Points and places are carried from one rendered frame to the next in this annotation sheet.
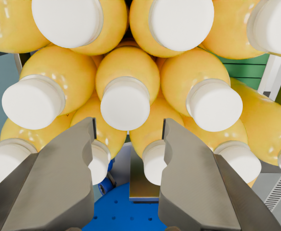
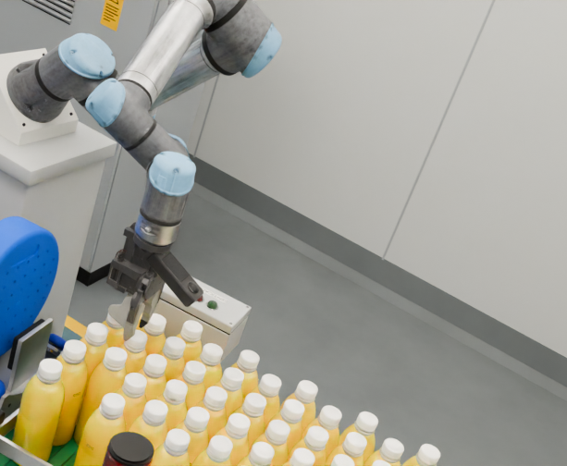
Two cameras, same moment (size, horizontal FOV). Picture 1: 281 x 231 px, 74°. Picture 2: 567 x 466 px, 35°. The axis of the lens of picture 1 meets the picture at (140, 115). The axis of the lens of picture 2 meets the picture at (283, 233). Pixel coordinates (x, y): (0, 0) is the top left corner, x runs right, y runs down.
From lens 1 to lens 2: 1.65 m
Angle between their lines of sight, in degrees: 62
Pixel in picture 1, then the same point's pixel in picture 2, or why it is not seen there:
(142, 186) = (45, 332)
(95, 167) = not seen: hidden behind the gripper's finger
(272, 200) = not seen: outside the picture
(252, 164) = (78, 350)
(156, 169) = (101, 327)
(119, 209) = (30, 312)
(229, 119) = (110, 354)
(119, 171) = not seen: hidden behind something
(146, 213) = (17, 318)
